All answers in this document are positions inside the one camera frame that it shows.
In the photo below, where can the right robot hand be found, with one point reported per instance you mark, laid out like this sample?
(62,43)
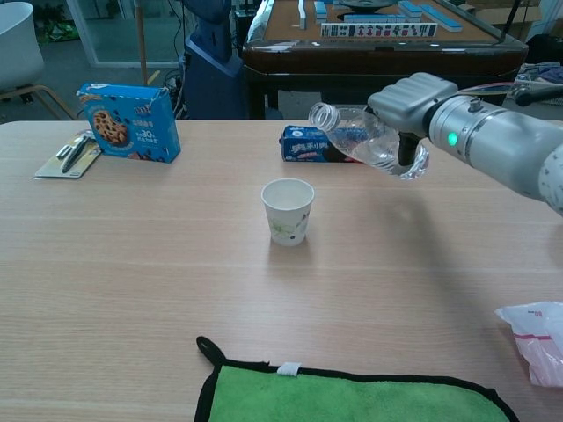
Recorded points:
(413,103)

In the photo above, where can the transparent plastic bottle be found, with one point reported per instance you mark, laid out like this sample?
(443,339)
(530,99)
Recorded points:
(369,145)

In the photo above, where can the white paper cup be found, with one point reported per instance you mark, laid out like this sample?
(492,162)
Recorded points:
(288,215)

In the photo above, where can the brown mahjong table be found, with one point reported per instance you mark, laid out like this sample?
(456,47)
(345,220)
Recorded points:
(374,59)

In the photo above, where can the row of white mahjong tiles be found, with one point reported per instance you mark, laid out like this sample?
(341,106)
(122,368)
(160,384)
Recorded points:
(378,30)

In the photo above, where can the long row of blue mahjong tiles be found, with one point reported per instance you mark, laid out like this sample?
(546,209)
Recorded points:
(433,16)

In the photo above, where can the long blue Oreo box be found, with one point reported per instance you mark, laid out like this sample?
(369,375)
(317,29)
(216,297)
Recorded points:
(303,149)

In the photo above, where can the black tripod stand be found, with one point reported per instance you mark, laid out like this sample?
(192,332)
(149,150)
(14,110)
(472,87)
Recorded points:
(508,19)

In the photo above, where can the white plastic basket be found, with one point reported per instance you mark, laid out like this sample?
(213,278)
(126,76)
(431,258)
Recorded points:
(552,85)

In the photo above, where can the blue machine base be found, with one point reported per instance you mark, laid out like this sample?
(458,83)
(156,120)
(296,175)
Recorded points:
(211,66)

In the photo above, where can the pink wet wipes pack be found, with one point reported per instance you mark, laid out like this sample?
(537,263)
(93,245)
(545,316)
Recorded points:
(543,347)

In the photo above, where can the wooden pole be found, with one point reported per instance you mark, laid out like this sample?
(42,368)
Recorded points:
(141,44)

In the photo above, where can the blue chocolate chip cookie box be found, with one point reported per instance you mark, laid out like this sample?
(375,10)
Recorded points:
(132,127)

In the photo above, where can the green cloth with black edge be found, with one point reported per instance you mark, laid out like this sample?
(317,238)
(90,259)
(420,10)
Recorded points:
(343,400)

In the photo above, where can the pen blister card pack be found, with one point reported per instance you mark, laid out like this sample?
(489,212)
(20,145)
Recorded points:
(66,160)

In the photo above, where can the white round tub chair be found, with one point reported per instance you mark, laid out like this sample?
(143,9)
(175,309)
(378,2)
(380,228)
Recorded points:
(17,48)

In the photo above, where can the wooden chair frame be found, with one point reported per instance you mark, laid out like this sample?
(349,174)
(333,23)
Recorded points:
(48,94)

